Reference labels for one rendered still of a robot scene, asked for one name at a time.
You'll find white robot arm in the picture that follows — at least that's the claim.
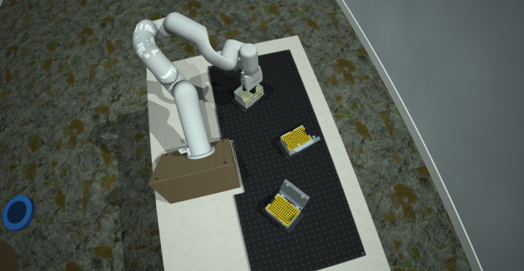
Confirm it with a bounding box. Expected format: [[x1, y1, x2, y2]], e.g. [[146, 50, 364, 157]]
[[133, 12, 259, 160]]

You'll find black holder plate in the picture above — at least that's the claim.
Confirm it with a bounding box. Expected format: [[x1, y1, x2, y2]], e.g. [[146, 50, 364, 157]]
[[231, 91, 267, 113], [261, 193, 304, 233], [276, 140, 315, 160]]

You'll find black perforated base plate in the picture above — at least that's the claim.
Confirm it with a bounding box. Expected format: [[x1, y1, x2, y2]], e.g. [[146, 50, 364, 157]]
[[208, 50, 366, 271]]

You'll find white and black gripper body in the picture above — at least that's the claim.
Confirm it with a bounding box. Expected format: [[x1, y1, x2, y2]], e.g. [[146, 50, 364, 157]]
[[241, 66, 263, 91]]

